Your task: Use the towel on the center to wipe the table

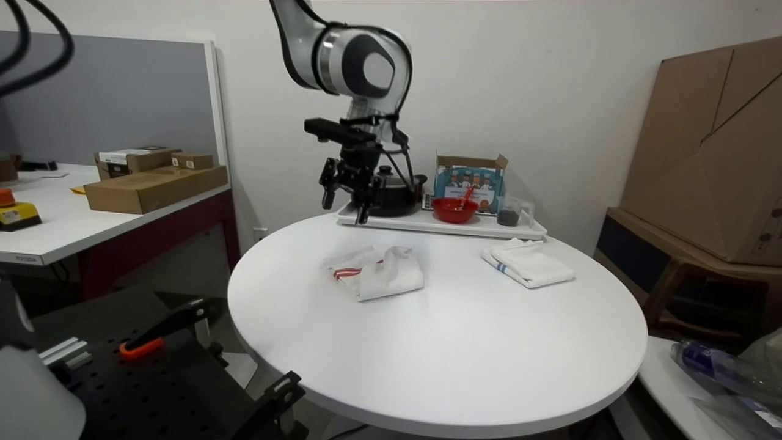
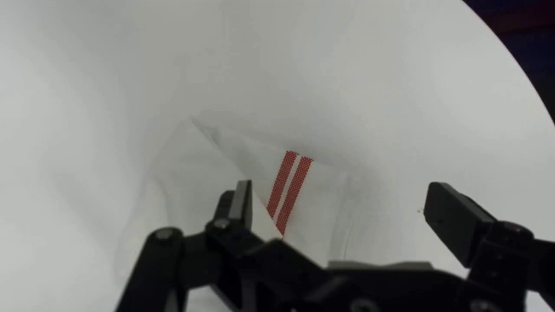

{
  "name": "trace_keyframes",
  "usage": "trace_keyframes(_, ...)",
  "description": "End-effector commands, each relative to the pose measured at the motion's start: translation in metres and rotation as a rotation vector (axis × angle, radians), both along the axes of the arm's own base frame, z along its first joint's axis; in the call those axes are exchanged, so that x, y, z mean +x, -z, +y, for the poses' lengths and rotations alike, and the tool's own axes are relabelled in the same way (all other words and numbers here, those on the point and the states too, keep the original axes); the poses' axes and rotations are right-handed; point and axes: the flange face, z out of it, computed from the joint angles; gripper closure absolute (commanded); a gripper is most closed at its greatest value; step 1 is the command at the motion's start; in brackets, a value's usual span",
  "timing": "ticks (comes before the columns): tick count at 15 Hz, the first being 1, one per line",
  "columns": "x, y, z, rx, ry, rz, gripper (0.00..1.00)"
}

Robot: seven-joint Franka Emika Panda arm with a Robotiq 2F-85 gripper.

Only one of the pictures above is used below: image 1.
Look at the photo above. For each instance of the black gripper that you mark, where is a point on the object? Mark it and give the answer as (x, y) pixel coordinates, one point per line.
(359, 162)

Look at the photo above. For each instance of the white towel with red stripe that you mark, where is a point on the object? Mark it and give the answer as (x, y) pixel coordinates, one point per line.
(392, 277)

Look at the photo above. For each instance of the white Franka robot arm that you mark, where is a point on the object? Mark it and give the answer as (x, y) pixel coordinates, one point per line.
(359, 64)

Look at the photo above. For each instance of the white towel with blue stripe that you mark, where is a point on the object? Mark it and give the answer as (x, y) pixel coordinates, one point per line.
(528, 266)

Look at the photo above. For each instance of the black glass pot lid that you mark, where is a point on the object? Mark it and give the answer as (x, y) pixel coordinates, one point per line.
(384, 173)

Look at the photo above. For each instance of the black cooking pot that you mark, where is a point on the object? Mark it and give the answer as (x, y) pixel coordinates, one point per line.
(405, 202)

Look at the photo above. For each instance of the red bowl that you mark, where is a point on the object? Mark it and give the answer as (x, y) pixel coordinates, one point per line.
(455, 212)

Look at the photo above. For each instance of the red spoon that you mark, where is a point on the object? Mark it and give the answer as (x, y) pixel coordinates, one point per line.
(467, 195)

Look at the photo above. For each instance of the blue printed cardboard box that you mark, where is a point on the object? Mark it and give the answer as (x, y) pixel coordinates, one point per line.
(491, 174)

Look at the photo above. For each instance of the white rectangular tray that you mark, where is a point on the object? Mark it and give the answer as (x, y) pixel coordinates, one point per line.
(491, 227)

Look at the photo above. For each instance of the small wooden block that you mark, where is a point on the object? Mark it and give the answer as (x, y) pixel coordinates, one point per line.
(192, 160)

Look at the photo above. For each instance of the small gray object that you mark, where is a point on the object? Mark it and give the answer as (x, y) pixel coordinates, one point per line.
(510, 218)

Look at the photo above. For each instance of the small clear cup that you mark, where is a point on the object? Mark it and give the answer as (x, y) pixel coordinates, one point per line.
(526, 212)

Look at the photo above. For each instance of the open cardboard box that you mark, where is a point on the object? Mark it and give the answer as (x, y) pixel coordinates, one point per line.
(156, 189)

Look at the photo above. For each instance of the open wooden box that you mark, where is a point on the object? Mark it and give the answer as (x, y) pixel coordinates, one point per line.
(151, 160)

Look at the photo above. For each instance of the gray partition panel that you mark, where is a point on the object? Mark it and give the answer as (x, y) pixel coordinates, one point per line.
(139, 100)

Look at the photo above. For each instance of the black perforated breadboard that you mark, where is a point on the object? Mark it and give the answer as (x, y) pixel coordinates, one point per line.
(162, 399)

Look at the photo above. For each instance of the aluminum extrusion piece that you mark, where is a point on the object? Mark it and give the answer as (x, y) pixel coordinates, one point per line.
(65, 351)

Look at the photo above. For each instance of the yellow emergency stop box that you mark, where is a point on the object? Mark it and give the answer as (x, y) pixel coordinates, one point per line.
(19, 216)

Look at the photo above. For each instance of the small brown box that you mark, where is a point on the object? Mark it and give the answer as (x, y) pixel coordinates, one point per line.
(8, 168)

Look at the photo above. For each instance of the large brown cardboard box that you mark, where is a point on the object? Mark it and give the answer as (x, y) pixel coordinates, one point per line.
(710, 162)

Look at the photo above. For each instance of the white plastic housing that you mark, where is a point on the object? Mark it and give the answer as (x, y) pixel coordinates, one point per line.
(32, 399)

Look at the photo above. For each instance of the white side table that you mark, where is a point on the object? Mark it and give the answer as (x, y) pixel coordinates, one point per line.
(675, 399)

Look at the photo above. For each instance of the clear plastic bag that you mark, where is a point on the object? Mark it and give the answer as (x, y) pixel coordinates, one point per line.
(734, 375)

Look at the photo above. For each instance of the black corner bracket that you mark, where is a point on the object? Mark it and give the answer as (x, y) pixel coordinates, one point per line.
(283, 392)

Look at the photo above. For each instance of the white desk with red frame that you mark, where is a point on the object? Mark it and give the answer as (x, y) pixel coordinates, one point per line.
(65, 224)

